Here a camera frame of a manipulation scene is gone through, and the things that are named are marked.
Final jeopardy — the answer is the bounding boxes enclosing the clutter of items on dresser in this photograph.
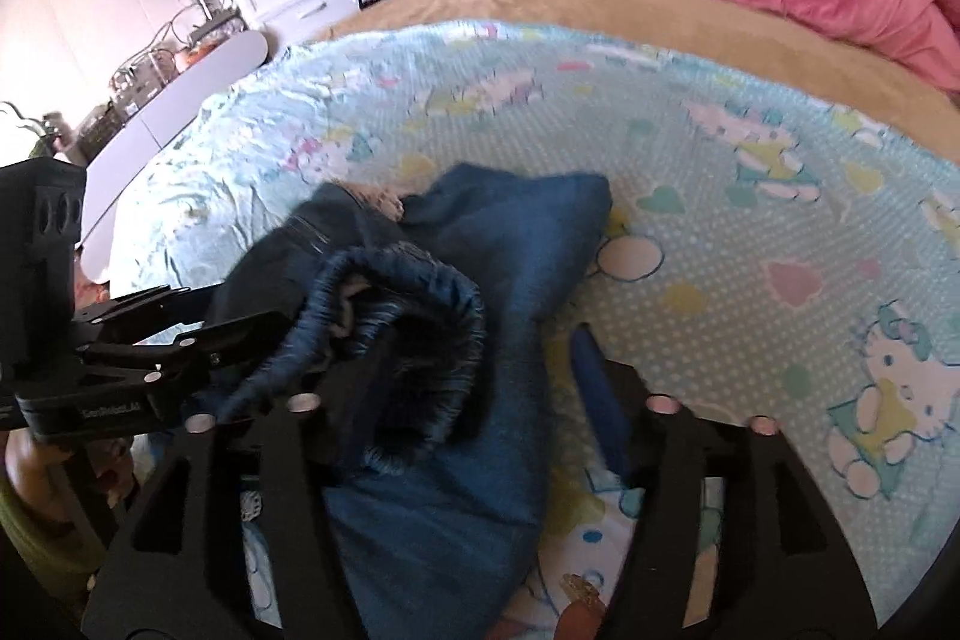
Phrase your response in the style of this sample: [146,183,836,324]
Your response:
[2,0,233,164]

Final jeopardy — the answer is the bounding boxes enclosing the left hand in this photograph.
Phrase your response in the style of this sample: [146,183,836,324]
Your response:
[3,429,73,525]

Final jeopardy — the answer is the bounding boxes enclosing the white curved dresser top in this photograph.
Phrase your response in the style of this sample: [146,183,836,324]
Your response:
[80,31,268,283]

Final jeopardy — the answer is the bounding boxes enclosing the light blue cartoon cat bedsheet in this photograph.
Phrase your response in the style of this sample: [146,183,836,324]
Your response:
[109,21,958,638]

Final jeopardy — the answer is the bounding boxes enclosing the blue pants with lace trim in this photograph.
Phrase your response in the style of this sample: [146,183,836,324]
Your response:
[200,164,612,638]

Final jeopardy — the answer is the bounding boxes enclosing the right hand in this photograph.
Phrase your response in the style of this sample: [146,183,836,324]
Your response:
[483,570,610,640]

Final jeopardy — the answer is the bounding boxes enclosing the beige bed blanket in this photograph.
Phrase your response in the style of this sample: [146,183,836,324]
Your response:
[311,0,960,161]

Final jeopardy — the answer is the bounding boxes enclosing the green sleeve left forearm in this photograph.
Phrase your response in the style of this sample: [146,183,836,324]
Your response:
[2,474,106,611]

